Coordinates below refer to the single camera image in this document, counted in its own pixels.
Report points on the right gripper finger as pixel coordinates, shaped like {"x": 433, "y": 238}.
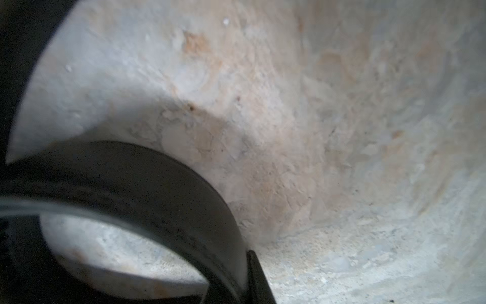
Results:
{"x": 259, "y": 291}

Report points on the black belt with silver buckle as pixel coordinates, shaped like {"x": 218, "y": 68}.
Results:
{"x": 129, "y": 186}

